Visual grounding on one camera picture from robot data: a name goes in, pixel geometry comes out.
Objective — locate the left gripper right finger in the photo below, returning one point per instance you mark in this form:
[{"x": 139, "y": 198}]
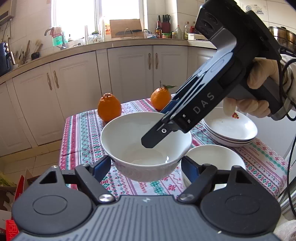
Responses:
[{"x": 201, "y": 178}]

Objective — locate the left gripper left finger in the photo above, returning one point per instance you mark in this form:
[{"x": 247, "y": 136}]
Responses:
[{"x": 89, "y": 178}]

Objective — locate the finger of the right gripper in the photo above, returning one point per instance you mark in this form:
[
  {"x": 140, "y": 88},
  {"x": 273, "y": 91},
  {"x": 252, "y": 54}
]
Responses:
[
  {"x": 169, "y": 106},
  {"x": 159, "y": 131}
]

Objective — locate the white bowl pink flowers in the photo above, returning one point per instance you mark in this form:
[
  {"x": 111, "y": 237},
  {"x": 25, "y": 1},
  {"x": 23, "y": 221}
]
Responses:
[{"x": 218, "y": 156}]

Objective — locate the white plate with fruit print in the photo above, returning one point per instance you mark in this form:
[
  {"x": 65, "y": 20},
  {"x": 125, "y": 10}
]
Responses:
[{"x": 233, "y": 131}]

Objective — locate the white kitchen cabinets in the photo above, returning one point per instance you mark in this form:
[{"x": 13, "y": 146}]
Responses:
[{"x": 35, "y": 104}]

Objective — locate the chrome kitchen faucet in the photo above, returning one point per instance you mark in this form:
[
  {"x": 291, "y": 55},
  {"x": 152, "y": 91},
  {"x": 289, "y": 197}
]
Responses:
[{"x": 57, "y": 37}]

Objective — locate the gloved right hand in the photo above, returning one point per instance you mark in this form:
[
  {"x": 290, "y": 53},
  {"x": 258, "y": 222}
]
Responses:
[{"x": 263, "y": 68}]

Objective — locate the round orange with stem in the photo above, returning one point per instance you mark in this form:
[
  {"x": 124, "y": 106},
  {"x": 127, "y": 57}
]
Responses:
[{"x": 161, "y": 96}]

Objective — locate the patterned handmade tablecloth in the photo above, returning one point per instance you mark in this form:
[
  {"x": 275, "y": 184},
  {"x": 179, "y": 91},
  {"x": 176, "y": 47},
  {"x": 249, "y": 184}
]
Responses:
[{"x": 81, "y": 145}]

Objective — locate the steel cooking pot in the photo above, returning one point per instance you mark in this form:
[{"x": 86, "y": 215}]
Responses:
[{"x": 285, "y": 38}]

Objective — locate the pointed top orange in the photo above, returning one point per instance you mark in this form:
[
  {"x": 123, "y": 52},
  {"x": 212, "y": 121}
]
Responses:
[{"x": 109, "y": 107}]

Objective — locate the dark soy sauce bottle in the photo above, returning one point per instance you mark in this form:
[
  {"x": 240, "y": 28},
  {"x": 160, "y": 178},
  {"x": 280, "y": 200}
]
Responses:
[{"x": 158, "y": 30}]

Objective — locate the knife block with knives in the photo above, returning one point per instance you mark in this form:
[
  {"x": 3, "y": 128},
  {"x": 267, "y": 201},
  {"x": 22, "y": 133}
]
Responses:
[{"x": 165, "y": 23}]

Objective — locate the brown cardboard box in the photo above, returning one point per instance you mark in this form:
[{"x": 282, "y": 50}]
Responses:
[{"x": 10, "y": 191}]

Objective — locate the wooden cutting board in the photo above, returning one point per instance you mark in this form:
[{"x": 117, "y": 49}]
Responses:
[{"x": 127, "y": 28}]

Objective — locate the red cardboard box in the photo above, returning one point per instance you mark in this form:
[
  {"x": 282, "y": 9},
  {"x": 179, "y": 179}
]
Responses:
[{"x": 11, "y": 228}]

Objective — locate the utensil holder with utensils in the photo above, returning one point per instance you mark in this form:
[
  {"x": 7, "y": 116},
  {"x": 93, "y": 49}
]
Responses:
[{"x": 24, "y": 53}]

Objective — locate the black air fryer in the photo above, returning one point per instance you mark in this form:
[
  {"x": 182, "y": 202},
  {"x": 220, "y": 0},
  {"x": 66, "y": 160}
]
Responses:
[{"x": 6, "y": 59}]

